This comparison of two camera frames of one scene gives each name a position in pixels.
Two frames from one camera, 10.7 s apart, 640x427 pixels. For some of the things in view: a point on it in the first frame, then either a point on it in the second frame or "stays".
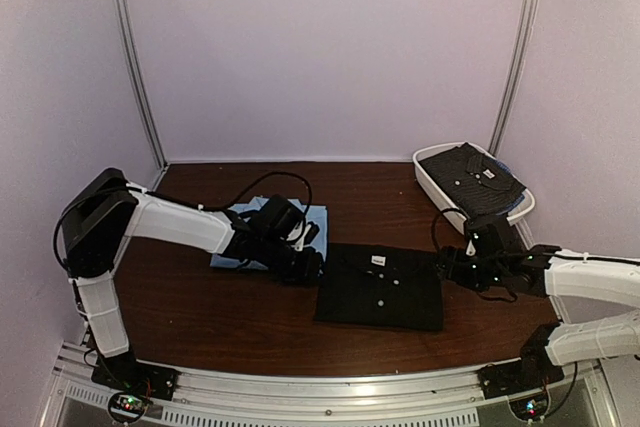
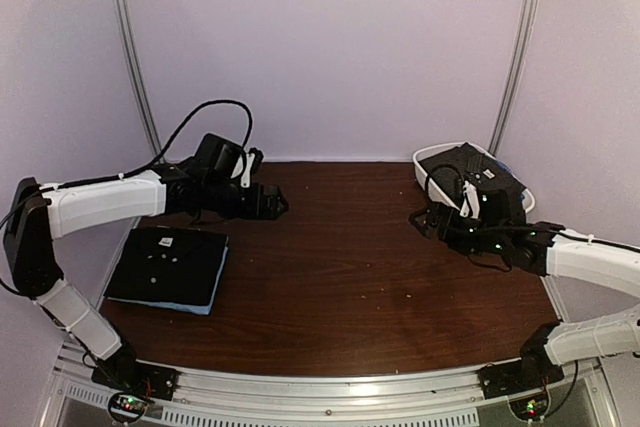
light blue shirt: (312, 213) → (185, 307)
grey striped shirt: (479, 183) stays
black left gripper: (307, 271) → (255, 211)
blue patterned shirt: (519, 200) stays
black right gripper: (450, 269) → (438, 210)
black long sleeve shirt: (381, 286) → (177, 264)
